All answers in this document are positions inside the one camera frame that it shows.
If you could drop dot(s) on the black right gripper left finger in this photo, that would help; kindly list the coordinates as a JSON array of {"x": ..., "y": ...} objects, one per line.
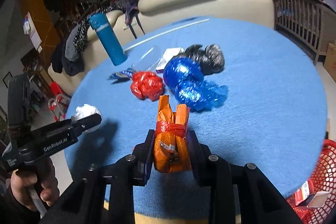
[{"x": 143, "y": 153}]

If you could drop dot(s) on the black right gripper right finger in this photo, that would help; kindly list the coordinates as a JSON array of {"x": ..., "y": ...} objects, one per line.
[{"x": 198, "y": 154}]

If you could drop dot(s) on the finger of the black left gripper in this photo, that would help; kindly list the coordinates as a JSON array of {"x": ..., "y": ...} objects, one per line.
[{"x": 87, "y": 124}]

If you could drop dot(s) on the white tissue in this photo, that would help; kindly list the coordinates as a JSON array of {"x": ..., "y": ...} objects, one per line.
[{"x": 84, "y": 111}]

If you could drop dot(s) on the orange trash bundle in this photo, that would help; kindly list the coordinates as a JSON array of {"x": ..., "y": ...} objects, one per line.
[{"x": 171, "y": 152}]

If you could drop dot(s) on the blue foil wrapper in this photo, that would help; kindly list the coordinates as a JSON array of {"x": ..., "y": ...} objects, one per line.
[{"x": 122, "y": 75}]

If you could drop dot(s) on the red plastic bag ball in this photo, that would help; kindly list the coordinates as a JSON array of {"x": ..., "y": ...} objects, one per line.
[{"x": 147, "y": 85}]

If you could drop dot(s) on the blue plastic bag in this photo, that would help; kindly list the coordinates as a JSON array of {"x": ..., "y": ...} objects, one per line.
[{"x": 185, "y": 79}]

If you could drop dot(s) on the black plastic bag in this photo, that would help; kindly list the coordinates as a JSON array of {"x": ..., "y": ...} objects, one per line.
[{"x": 211, "y": 59}]

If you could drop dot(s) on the white purple cardboard box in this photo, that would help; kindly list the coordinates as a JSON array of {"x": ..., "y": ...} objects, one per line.
[{"x": 166, "y": 57}]

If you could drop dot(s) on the clear plastic package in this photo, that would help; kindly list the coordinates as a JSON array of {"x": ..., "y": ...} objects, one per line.
[{"x": 149, "y": 60}]

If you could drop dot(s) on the left hand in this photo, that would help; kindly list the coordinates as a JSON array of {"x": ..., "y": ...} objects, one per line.
[{"x": 22, "y": 180}]

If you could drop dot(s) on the red white stool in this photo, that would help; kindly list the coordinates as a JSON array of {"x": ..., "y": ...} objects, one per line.
[{"x": 58, "y": 105}]

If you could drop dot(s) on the clothes pile on sofa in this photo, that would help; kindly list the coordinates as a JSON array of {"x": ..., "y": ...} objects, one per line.
[{"x": 67, "y": 55}]

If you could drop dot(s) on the white thin rod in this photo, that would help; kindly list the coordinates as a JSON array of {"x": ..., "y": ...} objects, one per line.
[{"x": 164, "y": 33}]

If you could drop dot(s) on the blue thermos bottle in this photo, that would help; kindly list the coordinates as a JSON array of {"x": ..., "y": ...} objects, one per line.
[{"x": 100, "y": 24}]

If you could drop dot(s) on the red plastic basket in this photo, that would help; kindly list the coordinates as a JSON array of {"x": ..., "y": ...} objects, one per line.
[{"x": 314, "y": 201}]

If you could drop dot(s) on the cream leather sofa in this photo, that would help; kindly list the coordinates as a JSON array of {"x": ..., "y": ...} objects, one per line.
[{"x": 154, "y": 14}]

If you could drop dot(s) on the wooden baby crib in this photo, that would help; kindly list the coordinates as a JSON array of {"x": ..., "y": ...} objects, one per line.
[{"x": 311, "y": 21}]

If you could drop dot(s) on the patterned strap bag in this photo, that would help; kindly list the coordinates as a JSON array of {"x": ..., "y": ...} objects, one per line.
[{"x": 131, "y": 13}]

